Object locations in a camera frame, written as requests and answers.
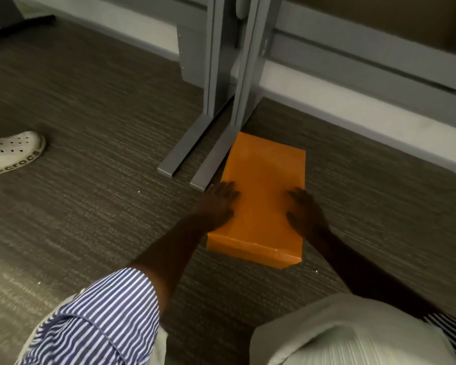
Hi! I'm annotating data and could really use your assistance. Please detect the blue striped shirt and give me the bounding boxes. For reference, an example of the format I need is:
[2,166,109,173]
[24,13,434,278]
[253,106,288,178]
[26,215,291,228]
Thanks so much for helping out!
[17,268,161,365]

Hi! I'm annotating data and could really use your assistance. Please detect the person's right forearm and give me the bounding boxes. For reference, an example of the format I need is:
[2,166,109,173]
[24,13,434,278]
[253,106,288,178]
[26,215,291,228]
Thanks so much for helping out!
[309,229,442,324]

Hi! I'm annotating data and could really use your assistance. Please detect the white clog shoe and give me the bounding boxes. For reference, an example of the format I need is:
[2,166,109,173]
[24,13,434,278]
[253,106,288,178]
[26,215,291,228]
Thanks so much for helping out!
[0,131,47,180]

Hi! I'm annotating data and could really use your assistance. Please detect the orange padded envelope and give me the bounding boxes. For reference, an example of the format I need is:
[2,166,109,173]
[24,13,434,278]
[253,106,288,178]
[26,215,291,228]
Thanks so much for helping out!
[206,132,306,270]

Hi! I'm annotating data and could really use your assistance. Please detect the grey desk rail panel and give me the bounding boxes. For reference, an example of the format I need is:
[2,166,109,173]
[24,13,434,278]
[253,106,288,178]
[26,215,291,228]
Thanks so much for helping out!
[264,0,456,134]

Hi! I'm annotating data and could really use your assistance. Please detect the white trousers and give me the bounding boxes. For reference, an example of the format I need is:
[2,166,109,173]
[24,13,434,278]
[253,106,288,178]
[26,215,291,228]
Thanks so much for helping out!
[249,293,456,365]

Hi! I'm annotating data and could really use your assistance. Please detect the grey metal desk leg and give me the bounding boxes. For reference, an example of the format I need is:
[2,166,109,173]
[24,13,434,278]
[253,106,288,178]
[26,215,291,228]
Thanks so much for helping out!
[157,0,244,178]
[189,0,275,193]

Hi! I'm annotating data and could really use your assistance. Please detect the person's left hand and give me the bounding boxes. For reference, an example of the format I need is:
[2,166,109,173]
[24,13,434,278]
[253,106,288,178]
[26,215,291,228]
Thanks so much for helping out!
[193,181,241,233]

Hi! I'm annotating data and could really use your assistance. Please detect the person's left forearm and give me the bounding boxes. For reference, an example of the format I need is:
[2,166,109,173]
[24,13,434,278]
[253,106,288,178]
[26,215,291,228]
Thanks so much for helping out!
[129,218,213,320]

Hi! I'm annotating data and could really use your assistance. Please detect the person's right hand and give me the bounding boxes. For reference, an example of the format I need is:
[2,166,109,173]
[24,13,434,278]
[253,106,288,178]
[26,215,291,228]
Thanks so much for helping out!
[286,188,330,244]

